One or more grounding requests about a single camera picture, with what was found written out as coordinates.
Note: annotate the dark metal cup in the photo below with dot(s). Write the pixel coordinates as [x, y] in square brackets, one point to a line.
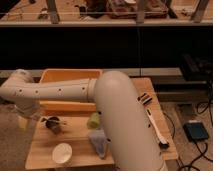
[54, 127]

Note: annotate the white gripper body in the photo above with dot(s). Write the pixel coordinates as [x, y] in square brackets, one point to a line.
[29, 112]

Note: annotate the green apple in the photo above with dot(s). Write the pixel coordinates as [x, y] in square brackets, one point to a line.
[94, 121]

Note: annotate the grey triangular cloth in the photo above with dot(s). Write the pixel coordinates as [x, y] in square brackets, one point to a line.
[99, 142]

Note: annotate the wooden table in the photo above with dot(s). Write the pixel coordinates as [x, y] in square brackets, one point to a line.
[76, 133]

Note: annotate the black foot pedal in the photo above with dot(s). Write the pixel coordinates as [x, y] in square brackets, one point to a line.
[195, 131]

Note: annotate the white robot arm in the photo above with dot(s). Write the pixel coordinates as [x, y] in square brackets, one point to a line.
[130, 129]

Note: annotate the white handled brush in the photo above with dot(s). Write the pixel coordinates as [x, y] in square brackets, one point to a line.
[163, 143]

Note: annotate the yellow plastic bin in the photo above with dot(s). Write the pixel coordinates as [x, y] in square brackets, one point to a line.
[70, 88]

